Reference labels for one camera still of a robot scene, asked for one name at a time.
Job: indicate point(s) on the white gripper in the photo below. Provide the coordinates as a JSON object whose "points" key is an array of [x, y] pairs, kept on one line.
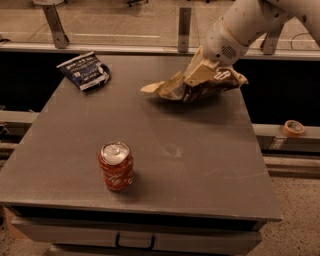
{"points": [[219, 46]]}

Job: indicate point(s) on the brown sea salt chip bag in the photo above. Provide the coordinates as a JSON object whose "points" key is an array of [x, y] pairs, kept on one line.
{"points": [[200, 84]]}

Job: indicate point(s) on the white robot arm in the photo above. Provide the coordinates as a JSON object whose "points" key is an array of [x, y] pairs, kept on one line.
{"points": [[250, 19]]}

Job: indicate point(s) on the blue chip bag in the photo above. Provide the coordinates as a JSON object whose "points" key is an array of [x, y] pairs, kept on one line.
{"points": [[85, 71]]}

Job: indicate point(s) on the red coke can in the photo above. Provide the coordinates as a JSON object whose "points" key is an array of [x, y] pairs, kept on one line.
{"points": [[116, 162]]}

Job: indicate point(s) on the orange tape roll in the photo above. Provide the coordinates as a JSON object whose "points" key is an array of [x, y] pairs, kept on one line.
{"points": [[293, 128]]}

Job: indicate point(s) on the middle metal railing bracket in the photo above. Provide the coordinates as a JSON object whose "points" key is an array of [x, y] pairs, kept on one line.
{"points": [[184, 29]]}

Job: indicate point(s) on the metal railing bracket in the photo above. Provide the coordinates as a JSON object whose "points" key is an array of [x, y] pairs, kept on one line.
{"points": [[59, 36], [269, 43], [184, 29]]}

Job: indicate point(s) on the right metal railing bracket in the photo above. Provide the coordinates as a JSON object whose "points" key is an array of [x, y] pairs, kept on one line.
{"points": [[269, 43]]}

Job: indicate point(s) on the left metal railing bracket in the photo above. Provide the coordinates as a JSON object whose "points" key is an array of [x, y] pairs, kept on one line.
{"points": [[59, 36]]}

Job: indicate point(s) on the grey drawer with black handle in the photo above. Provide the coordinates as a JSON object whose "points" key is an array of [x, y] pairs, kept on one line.
{"points": [[113, 236]]}

